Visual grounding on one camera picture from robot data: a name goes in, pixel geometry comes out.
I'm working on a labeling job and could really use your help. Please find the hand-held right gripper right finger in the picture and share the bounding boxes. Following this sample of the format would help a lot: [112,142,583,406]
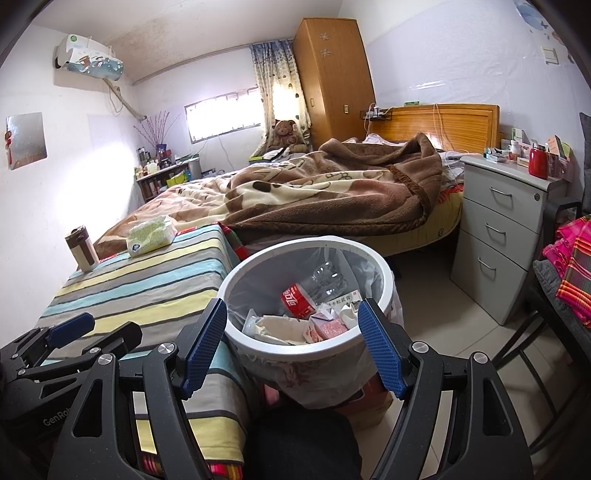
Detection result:
[358,298,515,480]

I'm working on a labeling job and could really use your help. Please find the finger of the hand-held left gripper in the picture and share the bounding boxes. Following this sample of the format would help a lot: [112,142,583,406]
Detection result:
[0,312,95,370]
[18,322,143,384]

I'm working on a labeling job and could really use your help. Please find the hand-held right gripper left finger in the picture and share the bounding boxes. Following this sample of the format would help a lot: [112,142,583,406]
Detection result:
[59,298,228,480]

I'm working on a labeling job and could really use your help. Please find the white round trash bin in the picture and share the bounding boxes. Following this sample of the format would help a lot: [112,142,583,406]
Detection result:
[216,235,397,409]

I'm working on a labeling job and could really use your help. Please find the pink strawberry milk carton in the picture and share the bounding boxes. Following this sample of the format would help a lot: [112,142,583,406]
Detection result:
[314,318,349,342]

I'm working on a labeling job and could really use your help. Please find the white medicine box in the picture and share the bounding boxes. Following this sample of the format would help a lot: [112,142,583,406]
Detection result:
[323,288,363,315]

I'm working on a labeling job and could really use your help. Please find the clear plastic bin liner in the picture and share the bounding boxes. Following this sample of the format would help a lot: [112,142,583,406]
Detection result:
[226,242,404,409]

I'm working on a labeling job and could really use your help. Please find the clear plastic bottle red label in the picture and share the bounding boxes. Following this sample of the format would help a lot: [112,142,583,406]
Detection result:
[281,261,349,319]

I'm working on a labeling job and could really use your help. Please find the striped bed sheet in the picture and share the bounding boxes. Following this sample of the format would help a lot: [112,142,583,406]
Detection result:
[34,224,252,467]

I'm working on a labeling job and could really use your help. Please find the beige and brown thermos cup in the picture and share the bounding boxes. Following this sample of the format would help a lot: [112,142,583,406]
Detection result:
[65,225,99,271]

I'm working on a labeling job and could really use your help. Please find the green soft tissue pack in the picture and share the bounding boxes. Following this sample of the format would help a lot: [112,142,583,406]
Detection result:
[126,215,177,257]

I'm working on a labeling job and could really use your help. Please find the yellow mattress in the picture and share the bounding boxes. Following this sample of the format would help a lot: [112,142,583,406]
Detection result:
[369,189,462,257]

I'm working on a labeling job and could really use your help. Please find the person's black trouser leg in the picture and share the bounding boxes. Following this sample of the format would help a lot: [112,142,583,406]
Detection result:
[245,408,361,480]

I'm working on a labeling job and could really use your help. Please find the brown patterned blanket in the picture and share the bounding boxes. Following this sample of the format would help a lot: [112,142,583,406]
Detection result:
[95,132,446,257]

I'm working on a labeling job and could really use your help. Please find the grey drawer cabinet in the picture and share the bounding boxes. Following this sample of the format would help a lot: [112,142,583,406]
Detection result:
[450,154,566,326]

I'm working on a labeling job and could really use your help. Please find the cluttered shelf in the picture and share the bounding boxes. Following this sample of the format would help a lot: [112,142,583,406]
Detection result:
[135,157,204,204]

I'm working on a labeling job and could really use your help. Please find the grey chair cushion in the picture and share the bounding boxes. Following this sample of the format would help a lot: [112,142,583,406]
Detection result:
[533,258,591,337]

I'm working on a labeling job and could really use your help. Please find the group of bottles and jars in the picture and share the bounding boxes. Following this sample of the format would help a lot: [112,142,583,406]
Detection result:
[135,145,174,178]

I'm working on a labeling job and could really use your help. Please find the pink plaid cloth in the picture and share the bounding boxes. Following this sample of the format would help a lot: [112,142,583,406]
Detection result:
[542,215,591,328]

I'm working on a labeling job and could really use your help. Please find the dry branch decoration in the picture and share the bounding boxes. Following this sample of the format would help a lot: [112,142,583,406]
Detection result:
[134,111,183,148]

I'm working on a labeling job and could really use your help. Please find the black metal chair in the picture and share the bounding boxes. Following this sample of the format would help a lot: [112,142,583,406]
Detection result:
[503,113,591,462]

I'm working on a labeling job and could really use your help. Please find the brown teddy bear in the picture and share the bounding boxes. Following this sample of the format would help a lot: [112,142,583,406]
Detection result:
[268,119,308,153]

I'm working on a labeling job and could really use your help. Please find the wrapped air conditioner pipe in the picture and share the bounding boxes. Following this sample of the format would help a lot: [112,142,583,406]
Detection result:
[104,78,148,123]

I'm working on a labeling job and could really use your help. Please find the window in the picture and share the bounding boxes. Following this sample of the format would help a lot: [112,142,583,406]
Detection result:
[185,85,262,144]

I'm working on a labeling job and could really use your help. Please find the wooden bed headboard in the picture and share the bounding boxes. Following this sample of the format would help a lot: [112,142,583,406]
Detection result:
[383,104,501,151]

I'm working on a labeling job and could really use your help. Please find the red jar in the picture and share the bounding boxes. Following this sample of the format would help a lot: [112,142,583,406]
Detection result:
[529,144,549,180]

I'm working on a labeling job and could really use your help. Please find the pink desk organiser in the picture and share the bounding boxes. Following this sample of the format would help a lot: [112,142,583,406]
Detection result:
[547,135,573,181]

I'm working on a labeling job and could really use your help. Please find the wooden wardrobe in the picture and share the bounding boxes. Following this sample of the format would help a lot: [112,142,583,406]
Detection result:
[292,17,377,148]

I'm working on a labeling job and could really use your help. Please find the spotted curtain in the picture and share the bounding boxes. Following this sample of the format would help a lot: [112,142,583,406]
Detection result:
[249,39,312,148]

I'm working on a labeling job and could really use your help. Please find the silver wall panel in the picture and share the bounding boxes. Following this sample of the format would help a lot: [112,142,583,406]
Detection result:
[6,112,48,171]

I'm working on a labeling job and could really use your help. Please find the white charging cable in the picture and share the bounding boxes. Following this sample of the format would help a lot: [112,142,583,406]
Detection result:
[431,104,444,148]

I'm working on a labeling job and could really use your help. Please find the black wall shelf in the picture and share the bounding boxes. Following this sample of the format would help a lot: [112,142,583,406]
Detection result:
[358,106,393,123]

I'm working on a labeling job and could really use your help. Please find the wall air conditioner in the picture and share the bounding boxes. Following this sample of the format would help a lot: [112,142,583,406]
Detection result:
[54,34,124,82]

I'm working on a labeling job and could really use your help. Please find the blue wall sticker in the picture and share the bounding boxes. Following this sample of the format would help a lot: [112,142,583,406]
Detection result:
[512,0,555,31]

